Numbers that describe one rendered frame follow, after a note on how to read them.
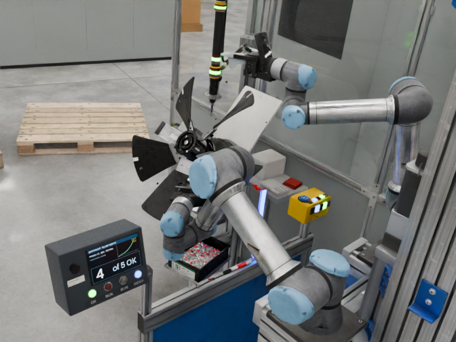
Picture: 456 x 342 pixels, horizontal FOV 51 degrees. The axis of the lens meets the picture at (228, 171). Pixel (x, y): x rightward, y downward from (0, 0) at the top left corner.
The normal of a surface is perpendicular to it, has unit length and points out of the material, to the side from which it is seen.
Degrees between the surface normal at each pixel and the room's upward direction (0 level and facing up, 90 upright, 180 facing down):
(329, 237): 90
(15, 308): 0
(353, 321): 0
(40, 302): 0
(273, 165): 90
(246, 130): 50
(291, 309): 94
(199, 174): 86
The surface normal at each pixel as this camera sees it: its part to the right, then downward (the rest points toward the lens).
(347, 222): -0.76, 0.24
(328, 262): 0.18, -0.91
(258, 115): -0.52, -0.39
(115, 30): 0.51, 0.44
